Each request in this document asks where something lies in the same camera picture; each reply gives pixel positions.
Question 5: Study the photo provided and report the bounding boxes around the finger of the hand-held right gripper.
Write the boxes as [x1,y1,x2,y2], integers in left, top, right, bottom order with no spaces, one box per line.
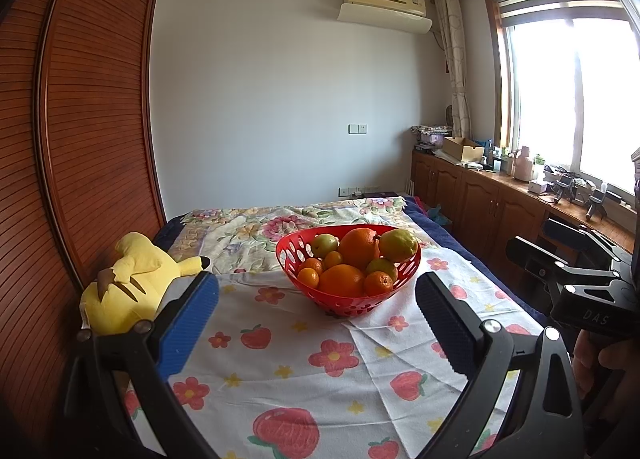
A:
[542,218,631,277]
[506,236,623,290]

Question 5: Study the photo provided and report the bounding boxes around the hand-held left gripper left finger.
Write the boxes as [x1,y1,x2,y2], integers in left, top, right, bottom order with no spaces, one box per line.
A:
[62,270,221,459]

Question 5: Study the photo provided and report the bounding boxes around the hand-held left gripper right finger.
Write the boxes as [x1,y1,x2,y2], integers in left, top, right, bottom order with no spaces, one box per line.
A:
[415,271,583,459]

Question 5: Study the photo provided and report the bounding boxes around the green apple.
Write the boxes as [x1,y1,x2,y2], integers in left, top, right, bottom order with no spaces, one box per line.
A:
[365,257,399,285]

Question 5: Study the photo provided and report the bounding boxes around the large yellow pear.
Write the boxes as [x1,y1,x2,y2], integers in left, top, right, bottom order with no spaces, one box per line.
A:
[378,228,420,263]

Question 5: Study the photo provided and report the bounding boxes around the large orange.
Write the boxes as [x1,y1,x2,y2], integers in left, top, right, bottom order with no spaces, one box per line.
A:
[318,264,366,298]
[338,228,382,271]

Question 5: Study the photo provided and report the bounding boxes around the red plastic basket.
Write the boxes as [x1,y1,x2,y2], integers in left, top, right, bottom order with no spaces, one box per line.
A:
[275,224,422,317]

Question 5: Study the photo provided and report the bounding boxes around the person's right hand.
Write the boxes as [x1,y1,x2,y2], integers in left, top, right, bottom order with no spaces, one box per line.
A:
[572,329,640,400]

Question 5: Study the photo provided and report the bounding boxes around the yellow plush toy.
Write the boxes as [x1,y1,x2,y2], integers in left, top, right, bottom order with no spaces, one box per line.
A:
[80,231,212,335]

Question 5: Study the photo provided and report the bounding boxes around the wooden cabinet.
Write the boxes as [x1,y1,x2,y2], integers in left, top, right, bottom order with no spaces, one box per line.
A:
[411,149,640,290]

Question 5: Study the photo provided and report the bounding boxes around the white bottle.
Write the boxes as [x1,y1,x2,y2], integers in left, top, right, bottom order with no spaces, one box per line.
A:
[512,146,532,182]

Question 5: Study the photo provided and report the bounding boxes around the teal cloth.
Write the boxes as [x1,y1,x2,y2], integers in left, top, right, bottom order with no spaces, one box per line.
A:
[425,204,453,230]

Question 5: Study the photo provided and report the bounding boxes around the floral blanket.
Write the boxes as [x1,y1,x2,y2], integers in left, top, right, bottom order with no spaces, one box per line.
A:
[167,196,436,275]

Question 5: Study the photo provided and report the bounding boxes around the white strawberry print cloth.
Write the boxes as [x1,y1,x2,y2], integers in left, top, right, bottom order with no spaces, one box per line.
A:
[122,244,546,459]

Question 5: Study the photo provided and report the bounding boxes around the cardboard box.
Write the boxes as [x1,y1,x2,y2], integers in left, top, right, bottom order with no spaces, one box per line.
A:
[443,136,486,163]

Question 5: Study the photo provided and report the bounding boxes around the window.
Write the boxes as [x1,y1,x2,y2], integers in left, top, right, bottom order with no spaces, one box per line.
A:
[482,0,640,195]

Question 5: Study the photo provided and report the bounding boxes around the pile of folded cloths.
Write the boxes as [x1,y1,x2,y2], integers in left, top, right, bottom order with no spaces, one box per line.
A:
[411,124,453,149]

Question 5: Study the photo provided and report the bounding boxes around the patterned curtain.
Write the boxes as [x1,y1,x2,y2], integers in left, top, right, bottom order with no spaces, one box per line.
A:
[432,0,472,140]

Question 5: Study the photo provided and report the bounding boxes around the white air deflector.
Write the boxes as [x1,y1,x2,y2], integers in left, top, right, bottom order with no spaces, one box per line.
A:
[338,2,433,34]

